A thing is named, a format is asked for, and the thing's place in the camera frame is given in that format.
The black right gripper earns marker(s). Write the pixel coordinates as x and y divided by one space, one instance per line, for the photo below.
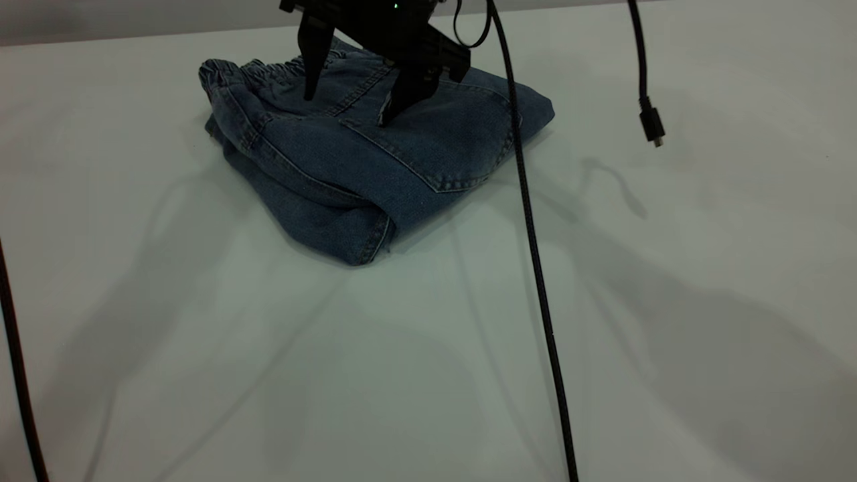
381 27

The blue denim pants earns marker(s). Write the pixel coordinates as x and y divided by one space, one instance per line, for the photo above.
375 174

